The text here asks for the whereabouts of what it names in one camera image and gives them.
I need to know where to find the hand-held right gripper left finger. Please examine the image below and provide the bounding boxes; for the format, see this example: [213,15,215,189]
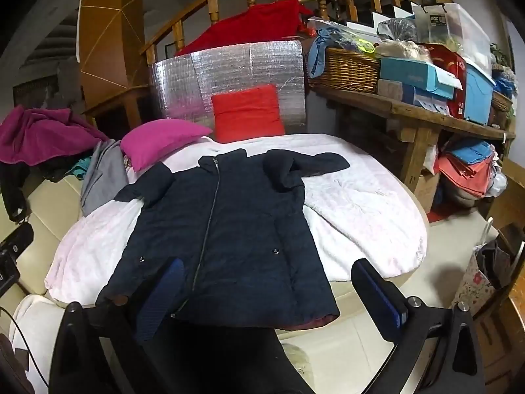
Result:
[48,257,186,394]

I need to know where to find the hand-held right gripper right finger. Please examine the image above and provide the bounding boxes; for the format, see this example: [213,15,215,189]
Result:
[350,258,487,394]

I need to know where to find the navy padded jacket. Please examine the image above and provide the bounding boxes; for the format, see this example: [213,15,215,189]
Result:
[95,149,351,332]

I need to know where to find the cream leather sofa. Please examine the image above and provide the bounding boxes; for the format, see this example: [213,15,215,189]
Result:
[0,170,431,337]

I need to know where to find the black garment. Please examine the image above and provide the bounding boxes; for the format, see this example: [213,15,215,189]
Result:
[0,158,62,222]

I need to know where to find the pink white fleece blanket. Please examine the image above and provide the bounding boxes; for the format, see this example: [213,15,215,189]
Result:
[44,132,429,308]

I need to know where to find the floral paper gift bag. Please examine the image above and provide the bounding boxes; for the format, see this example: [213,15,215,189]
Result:
[451,217,513,317]

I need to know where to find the teal garment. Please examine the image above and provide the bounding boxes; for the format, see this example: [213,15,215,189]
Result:
[68,157,93,181]

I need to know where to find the grey garment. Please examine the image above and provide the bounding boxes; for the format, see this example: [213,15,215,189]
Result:
[80,140,130,217]

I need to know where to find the magenta fleece garment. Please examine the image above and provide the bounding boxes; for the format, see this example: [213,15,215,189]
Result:
[0,106,111,167]

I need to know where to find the brown wooden furniture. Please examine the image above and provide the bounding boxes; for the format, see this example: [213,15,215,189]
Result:
[472,295,525,394]

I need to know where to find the stack of folded cloths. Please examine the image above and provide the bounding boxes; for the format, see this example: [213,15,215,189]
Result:
[437,135,499,200]

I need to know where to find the magenta pillow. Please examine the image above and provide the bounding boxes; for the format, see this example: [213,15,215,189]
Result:
[120,118,214,173]

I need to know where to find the red pillow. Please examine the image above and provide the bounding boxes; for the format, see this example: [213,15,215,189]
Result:
[211,84,285,144]

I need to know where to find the silver foil insulation panel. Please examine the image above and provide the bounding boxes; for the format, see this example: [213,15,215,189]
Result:
[148,39,307,134]

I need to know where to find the light blue cardboard box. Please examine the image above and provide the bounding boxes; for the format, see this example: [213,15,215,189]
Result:
[379,56,464,101]

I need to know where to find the blue plastic bin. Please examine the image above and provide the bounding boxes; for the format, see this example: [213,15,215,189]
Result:
[463,59,497,126]

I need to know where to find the small wicker basket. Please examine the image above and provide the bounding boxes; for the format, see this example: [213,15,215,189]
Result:
[490,90,514,112]

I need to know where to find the wooden pillar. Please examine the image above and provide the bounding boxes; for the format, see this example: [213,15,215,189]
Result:
[78,0,148,132]

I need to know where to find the beige plastic bag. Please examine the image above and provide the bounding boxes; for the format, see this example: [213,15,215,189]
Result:
[375,41,431,61]

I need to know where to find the red cardboard box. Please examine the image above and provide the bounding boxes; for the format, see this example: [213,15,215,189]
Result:
[418,43,468,120]

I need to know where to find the blue cloth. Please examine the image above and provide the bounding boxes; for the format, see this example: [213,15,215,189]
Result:
[307,29,331,78]

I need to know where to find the clear bag with dark contents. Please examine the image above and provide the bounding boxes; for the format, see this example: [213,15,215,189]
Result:
[377,18,417,44]

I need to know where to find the clear plastic storage box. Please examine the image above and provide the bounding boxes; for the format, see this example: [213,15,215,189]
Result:
[412,3,493,70]

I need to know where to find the red cloth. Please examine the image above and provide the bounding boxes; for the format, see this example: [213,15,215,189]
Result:
[174,0,302,57]

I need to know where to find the wooden stair railing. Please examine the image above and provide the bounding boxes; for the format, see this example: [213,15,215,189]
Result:
[139,0,456,66]

